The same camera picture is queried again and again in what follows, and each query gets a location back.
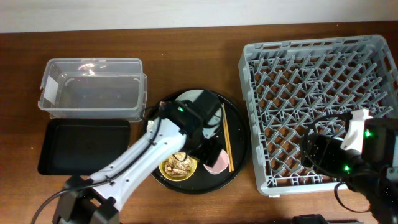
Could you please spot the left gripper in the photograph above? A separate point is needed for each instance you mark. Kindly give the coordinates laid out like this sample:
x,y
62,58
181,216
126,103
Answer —
x,y
210,152

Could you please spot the pink cup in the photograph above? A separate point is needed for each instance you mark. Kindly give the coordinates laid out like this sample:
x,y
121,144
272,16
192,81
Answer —
x,y
220,165

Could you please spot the grey-green plate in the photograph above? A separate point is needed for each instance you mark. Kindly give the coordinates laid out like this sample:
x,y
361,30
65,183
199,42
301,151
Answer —
x,y
214,122

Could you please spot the food scraps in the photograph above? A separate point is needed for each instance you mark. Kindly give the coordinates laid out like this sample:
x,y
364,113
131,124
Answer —
x,y
178,165

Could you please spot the yellow bowl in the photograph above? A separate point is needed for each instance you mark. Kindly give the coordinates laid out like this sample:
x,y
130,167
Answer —
x,y
174,179

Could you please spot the white tissue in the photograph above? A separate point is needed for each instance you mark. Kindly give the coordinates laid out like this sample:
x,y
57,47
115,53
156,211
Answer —
x,y
151,126

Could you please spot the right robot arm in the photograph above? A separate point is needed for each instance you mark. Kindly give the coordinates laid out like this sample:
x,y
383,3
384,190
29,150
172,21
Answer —
x,y
365,161

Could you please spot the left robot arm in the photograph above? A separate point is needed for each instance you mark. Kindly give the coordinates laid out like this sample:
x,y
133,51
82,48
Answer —
x,y
185,124

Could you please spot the grey dishwasher rack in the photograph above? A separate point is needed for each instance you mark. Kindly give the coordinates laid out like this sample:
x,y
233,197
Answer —
x,y
288,85

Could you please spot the round black serving tray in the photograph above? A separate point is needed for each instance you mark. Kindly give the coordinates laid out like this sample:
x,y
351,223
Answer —
x,y
202,181

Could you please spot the clear plastic bin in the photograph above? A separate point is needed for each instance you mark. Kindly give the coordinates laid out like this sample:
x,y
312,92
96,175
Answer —
x,y
99,88

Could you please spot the black rectangular tray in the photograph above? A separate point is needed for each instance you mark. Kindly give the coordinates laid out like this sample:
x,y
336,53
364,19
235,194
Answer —
x,y
82,146

